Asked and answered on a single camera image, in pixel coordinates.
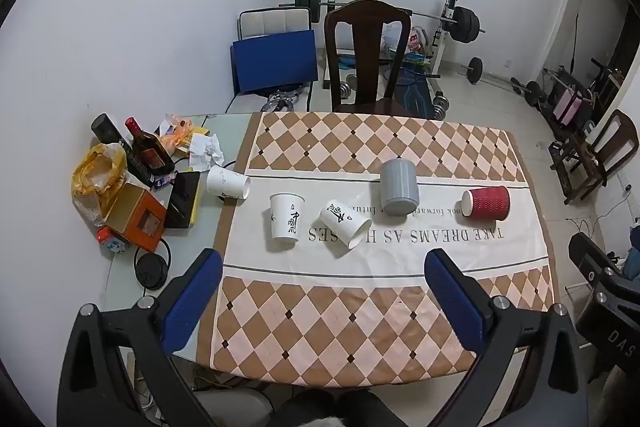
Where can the small purple packet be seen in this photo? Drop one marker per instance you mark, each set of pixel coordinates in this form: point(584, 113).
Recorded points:
point(162, 181)

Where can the orange cardboard box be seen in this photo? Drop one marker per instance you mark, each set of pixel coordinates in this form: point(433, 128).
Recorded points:
point(140, 222)

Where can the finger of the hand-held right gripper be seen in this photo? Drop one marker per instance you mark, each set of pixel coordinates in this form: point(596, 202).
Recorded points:
point(592, 259)

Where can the checkered brown tablecloth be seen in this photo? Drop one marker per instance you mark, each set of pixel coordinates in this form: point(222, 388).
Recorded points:
point(350, 317)

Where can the pink cloth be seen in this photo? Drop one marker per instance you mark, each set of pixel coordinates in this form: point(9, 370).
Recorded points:
point(567, 106)

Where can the orange snack wrapper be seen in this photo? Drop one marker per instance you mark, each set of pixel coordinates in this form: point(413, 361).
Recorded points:
point(176, 134)

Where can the white padded chair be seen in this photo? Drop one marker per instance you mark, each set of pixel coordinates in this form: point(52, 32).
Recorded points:
point(272, 21)

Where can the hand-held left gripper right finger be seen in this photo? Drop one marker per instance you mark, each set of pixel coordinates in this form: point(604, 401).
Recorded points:
point(455, 302)

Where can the white cup black red print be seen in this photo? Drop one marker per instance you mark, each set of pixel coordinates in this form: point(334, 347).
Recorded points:
point(344, 219)

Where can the black round disc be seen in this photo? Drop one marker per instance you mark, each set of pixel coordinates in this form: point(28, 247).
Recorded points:
point(150, 271)

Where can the plain white paper cup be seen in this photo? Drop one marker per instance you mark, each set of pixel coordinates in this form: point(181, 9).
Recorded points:
point(227, 184)

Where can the chrome dumbbell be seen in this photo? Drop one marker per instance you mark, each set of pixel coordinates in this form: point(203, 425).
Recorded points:
point(439, 106)
point(350, 87)

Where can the black cylinder tube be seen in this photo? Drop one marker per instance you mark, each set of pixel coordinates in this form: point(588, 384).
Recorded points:
point(107, 127)

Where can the small orange-capped bottle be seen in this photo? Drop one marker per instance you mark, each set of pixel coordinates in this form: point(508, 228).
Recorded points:
point(112, 243)

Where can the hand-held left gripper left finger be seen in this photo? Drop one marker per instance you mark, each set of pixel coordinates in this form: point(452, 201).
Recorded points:
point(192, 297)

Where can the blue board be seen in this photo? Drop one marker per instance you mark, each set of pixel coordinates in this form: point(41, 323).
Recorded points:
point(274, 62)

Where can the yellow plastic bag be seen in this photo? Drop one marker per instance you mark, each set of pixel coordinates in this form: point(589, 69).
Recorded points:
point(97, 177)

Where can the brown liquor bottle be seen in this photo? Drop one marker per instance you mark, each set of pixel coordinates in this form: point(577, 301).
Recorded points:
point(150, 152)

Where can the grey ribbed cup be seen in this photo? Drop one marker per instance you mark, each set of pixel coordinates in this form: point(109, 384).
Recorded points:
point(399, 187)

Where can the dark wooden dining chair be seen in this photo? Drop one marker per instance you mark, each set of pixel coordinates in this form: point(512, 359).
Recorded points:
point(367, 57)

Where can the black flat box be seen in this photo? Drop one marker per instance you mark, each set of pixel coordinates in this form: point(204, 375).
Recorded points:
point(182, 202)

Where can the short barbell black plates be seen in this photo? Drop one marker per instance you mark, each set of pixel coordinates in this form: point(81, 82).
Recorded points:
point(472, 71)

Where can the dark metal rack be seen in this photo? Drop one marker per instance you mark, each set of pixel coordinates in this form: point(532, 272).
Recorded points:
point(597, 79)

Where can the red ribbed paper cup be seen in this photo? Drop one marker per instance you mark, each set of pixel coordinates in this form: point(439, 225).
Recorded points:
point(487, 202)

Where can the blue exercise mat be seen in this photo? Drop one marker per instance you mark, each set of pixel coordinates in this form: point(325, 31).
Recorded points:
point(415, 96)

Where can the pink plastic bag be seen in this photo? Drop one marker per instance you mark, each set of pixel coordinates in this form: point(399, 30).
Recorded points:
point(417, 39)

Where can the brown wooden armchair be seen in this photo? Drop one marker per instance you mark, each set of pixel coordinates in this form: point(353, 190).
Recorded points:
point(607, 147)

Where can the white barbell rack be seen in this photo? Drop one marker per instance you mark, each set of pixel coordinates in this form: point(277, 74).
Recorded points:
point(442, 42)

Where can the long barbell black plates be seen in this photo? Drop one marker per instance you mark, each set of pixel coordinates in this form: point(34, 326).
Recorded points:
point(465, 24)

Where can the crumpled white paper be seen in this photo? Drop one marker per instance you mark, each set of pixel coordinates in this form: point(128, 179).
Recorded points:
point(207, 152)

